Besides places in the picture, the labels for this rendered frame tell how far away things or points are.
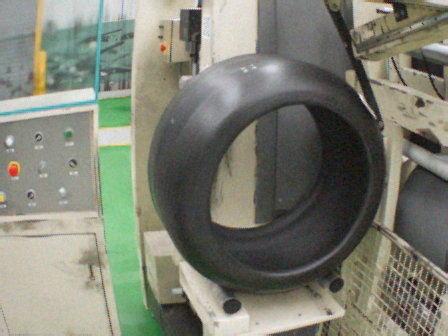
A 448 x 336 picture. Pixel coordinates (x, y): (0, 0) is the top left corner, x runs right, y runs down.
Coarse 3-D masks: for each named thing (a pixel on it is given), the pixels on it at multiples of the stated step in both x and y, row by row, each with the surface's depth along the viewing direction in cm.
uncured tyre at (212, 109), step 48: (192, 96) 119; (240, 96) 111; (288, 96) 113; (336, 96) 116; (192, 144) 112; (336, 144) 150; (384, 144) 128; (192, 192) 113; (336, 192) 151; (192, 240) 116; (240, 240) 149; (288, 240) 152; (336, 240) 141; (240, 288) 125; (288, 288) 128
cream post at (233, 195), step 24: (216, 0) 139; (240, 0) 141; (216, 24) 142; (240, 24) 143; (216, 48) 144; (240, 48) 146; (240, 144) 154; (240, 168) 155; (216, 192) 155; (240, 192) 158; (216, 216) 157; (240, 216) 160
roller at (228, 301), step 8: (208, 280) 136; (216, 288) 130; (224, 288) 129; (216, 296) 129; (224, 296) 126; (232, 296) 125; (224, 304) 124; (232, 304) 124; (240, 304) 125; (232, 312) 125
